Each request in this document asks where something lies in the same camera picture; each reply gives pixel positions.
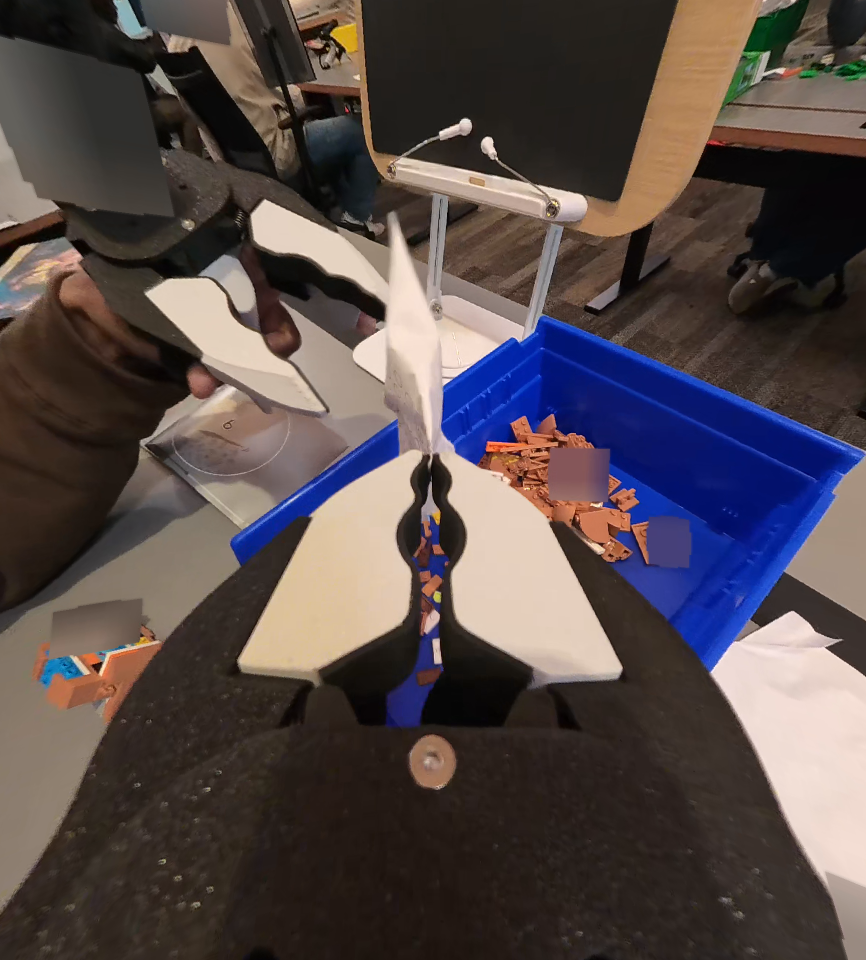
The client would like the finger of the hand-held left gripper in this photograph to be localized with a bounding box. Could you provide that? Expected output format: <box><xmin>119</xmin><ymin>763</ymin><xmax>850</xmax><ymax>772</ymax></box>
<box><xmin>144</xmin><ymin>277</ymin><xmax>330</xmax><ymax>417</ymax></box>
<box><xmin>249</xmin><ymin>197</ymin><xmax>392</xmax><ymax>320</ymax></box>

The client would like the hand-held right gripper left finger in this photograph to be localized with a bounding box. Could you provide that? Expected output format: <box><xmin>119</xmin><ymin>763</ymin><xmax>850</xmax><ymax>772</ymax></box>
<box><xmin>238</xmin><ymin>452</ymin><xmax>434</xmax><ymax>687</ymax></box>

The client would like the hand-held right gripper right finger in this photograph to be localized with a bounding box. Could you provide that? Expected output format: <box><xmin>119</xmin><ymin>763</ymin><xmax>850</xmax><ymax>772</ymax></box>
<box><xmin>433</xmin><ymin>452</ymin><xmax>623</xmax><ymax>687</ymax></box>

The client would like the pile of brown toy bricks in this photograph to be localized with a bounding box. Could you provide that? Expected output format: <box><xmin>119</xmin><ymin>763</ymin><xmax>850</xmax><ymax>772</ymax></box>
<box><xmin>412</xmin><ymin>412</ymin><xmax>651</xmax><ymax>687</ymax></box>

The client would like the white printed paper bag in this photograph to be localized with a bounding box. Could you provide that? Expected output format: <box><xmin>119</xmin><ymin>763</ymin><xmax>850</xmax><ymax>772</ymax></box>
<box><xmin>384</xmin><ymin>212</ymin><xmax>456</xmax><ymax>526</ymax></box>

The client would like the blue plastic bin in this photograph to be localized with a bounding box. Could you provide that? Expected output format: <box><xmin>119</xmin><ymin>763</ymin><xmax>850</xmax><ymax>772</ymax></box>
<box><xmin>230</xmin><ymin>315</ymin><xmax>866</xmax><ymax>729</ymax></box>

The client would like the brown toy brick model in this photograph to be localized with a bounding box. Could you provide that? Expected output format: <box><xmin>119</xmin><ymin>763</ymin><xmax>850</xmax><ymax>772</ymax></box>
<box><xmin>34</xmin><ymin>622</ymin><xmax>164</xmax><ymax>725</ymax></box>

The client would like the person's left forearm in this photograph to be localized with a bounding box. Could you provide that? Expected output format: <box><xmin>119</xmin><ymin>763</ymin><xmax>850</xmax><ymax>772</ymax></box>
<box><xmin>0</xmin><ymin>266</ymin><xmax>194</xmax><ymax>639</ymax></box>

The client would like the grey desk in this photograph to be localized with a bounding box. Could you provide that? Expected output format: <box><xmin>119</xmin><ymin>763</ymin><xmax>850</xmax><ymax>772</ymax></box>
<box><xmin>0</xmin><ymin>225</ymin><xmax>866</xmax><ymax>960</ymax></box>

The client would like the wooden office desk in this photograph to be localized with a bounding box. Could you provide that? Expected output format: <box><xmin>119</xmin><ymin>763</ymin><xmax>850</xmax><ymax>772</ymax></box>
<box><xmin>703</xmin><ymin>67</ymin><xmax>866</xmax><ymax>162</ymax></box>

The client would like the person's left hand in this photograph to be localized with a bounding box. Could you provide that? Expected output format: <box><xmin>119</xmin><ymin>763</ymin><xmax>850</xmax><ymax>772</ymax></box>
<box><xmin>185</xmin><ymin>246</ymin><xmax>381</xmax><ymax>400</ymax></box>

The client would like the grey instruction booklet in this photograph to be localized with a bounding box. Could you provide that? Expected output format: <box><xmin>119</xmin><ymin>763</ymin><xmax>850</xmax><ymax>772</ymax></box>
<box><xmin>140</xmin><ymin>386</ymin><xmax>351</xmax><ymax>530</ymax></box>

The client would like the dark monitor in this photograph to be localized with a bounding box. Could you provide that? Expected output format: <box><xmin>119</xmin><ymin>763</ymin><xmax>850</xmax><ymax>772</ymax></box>
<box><xmin>236</xmin><ymin>0</ymin><xmax>319</xmax><ymax>85</ymax></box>

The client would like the black wood-rimmed panel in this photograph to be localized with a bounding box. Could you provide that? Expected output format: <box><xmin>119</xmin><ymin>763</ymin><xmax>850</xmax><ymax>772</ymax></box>
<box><xmin>358</xmin><ymin>0</ymin><xmax>764</xmax><ymax>240</ymax></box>

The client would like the white paper sheet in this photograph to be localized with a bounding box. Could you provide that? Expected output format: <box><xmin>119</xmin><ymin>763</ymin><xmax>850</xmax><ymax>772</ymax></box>
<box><xmin>710</xmin><ymin>611</ymin><xmax>866</xmax><ymax>901</ymax></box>

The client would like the green box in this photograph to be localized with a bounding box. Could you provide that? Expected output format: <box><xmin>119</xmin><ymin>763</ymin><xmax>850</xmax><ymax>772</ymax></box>
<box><xmin>724</xmin><ymin>0</ymin><xmax>810</xmax><ymax>106</ymax></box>

